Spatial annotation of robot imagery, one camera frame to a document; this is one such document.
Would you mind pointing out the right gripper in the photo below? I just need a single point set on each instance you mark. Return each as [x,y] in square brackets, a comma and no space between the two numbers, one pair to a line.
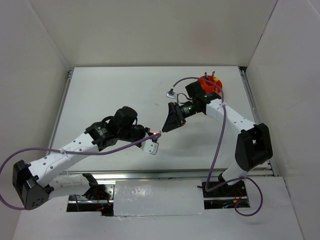
[175,118]

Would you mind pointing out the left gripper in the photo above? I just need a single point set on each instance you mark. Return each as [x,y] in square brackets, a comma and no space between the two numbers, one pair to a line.
[145,131]

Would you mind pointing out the pink white mini stapler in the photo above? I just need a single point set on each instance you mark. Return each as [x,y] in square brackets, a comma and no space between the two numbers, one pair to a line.
[151,131]

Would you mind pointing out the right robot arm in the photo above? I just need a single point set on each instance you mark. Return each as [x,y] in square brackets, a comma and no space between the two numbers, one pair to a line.
[253,141]

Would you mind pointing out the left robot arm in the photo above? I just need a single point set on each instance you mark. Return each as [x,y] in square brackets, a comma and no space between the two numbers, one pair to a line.
[39,181]

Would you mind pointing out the orange round organizer container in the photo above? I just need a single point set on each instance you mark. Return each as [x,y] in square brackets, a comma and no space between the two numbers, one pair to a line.
[210,86]

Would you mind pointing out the white foam cover panel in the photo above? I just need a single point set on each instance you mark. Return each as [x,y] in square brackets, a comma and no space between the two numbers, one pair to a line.
[158,198]

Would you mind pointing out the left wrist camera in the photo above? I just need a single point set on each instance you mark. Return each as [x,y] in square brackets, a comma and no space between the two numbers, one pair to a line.
[150,147]

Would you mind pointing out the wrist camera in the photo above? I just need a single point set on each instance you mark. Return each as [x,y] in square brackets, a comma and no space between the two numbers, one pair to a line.
[171,94]
[150,147]

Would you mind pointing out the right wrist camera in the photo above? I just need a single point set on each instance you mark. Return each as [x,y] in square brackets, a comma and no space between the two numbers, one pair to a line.
[171,94]

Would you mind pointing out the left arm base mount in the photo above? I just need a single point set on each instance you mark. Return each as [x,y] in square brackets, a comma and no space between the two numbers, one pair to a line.
[98,198]

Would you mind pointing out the aluminium table frame rail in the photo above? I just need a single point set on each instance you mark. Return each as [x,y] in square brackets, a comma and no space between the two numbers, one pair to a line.
[94,93]

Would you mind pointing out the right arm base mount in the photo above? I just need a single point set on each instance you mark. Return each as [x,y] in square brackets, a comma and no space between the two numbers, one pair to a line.
[225,197]

